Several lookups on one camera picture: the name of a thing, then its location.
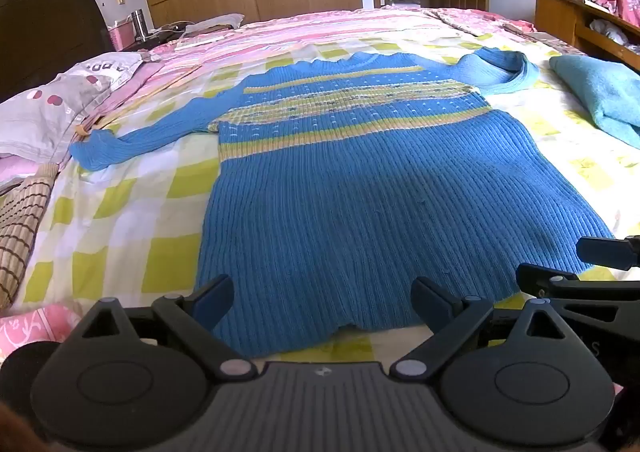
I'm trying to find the dark wooden headboard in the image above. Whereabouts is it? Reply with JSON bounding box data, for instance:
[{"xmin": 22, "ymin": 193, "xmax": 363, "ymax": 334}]
[{"xmin": 0, "ymin": 0, "xmax": 113, "ymax": 103}]

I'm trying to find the brown patterned cloth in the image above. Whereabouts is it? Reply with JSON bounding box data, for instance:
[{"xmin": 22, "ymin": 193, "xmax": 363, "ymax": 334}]
[{"xmin": 502, "ymin": 22, "xmax": 586, "ymax": 53}]

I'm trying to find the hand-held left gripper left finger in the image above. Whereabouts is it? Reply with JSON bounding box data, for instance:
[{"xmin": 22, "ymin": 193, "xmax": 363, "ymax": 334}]
[{"xmin": 75, "ymin": 274, "xmax": 258, "ymax": 381}]

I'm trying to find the blue striped knit sweater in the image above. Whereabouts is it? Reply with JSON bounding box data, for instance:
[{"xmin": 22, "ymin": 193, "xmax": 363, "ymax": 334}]
[{"xmin": 70, "ymin": 46, "xmax": 617, "ymax": 358}]

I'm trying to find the wooden desk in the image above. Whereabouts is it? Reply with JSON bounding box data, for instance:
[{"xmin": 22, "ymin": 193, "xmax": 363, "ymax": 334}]
[{"xmin": 534, "ymin": 0, "xmax": 640, "ymax": 70}]

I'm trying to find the teal fuzzy folded blanket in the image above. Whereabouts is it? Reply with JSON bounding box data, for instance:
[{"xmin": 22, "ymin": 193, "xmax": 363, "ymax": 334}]
[{"xmin": 549, "ymin": 54, "xmax": 640, "ymax": 150}]

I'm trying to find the green checked bedsheet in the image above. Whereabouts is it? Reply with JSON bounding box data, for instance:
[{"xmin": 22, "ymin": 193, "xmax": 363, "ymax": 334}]
[{"xmin": 12, "ymin": 37, "xmax": 640, "ymax": 368}]

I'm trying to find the grey cloth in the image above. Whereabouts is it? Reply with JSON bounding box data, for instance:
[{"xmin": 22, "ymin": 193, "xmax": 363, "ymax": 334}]
[{"xmin": 182, "ymin": 14, "xmax": 246, "ymax": 38}]

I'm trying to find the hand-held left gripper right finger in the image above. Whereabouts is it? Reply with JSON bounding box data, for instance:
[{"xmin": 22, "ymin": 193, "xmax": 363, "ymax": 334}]
[{"xmin": 390, "ymin": 276, "xmax": 571, "ymax": 380}]

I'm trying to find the brown checked woven mat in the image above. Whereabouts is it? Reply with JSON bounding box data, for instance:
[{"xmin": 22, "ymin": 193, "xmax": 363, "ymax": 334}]
[{"xmin": 0, "ymin": 164, "xmax": 58, "ymax": 310}]

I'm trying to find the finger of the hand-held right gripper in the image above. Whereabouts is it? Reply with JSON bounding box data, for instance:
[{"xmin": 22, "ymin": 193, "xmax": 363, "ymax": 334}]
[
  {"xmin": 516, "ymin": 263, "xmax": 640, "ymax": 305},
  {"xmin": 576, "ymin": 236, "xmax": 640, "ymax": 273}
]

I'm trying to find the pink floral cloth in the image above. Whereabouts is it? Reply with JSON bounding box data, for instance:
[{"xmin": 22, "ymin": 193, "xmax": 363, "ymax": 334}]
[{"xmin": 0, "ymin": 304, "xmax": 83, "ymax": 363}]

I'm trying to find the pink striped quilt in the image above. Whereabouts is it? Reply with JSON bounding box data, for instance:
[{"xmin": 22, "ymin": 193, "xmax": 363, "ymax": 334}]
[{"xmin": 95, "ymin": 7, "xmax": 538, "ymax": 133}]

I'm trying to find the pink storage box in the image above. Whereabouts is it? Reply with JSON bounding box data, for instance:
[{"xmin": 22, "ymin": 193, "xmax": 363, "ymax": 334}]
[{"xmin": 109, "ymin": 19, "xmax": 138, "ymax": 52}]

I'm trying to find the grey heart print pillow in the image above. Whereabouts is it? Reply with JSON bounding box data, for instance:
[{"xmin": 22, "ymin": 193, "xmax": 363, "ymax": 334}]
[{"xmin": 0, "ymin": 52, "xmax": 153, "ymax": 168}]

